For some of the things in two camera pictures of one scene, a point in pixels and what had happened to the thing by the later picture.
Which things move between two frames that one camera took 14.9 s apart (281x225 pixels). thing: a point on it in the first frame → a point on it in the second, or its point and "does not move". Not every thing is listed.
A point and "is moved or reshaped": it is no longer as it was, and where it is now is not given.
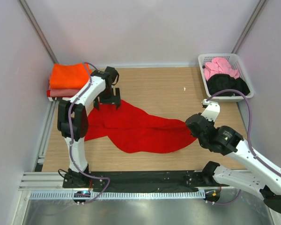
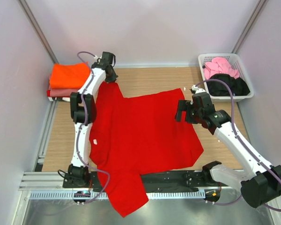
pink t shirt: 219,65 does not move
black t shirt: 226,81 does not move
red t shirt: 130,130 is moved or reshaped
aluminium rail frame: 38,180 does not move
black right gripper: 210,121 → 185,105
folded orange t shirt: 72,76 does not move
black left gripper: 115,98 → 111,66
